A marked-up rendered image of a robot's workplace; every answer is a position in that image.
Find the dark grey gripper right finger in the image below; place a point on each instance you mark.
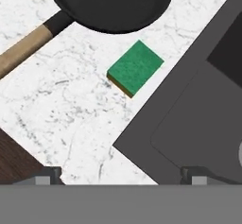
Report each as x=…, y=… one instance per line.
x=198, y=175

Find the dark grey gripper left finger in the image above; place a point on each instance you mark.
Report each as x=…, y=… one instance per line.
x=47, y=176

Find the dark grey sink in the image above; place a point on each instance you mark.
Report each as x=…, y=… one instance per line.
x=195, y=114

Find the green sponge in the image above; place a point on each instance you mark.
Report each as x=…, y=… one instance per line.
x=135, y=67

